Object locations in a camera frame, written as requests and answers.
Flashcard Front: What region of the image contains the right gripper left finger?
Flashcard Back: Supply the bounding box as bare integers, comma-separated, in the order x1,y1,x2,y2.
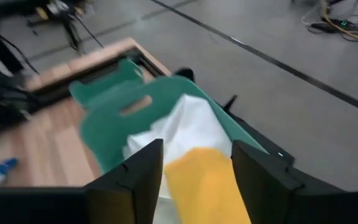
84,139,165,224

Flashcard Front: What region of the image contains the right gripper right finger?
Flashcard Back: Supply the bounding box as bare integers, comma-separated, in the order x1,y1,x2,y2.
231,139,305,224

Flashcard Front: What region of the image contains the yellow cloth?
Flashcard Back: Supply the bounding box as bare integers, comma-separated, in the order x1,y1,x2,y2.
165,147,252,224

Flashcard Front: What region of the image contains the white cloth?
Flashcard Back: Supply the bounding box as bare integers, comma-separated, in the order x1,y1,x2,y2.
122,93,233,224

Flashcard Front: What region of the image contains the large teal plastic basin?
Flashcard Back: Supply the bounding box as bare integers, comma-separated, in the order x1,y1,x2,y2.
78,76,270,175

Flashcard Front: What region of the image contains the small teal plastic basket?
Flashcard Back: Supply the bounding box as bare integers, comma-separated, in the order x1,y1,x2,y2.
68,58,145,110

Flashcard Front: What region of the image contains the black power strip with cables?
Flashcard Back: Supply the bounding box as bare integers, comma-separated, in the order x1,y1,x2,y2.
306,18,358,43

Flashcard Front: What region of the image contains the yellow floor cable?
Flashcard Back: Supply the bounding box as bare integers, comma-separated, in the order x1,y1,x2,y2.
320,0,358,49

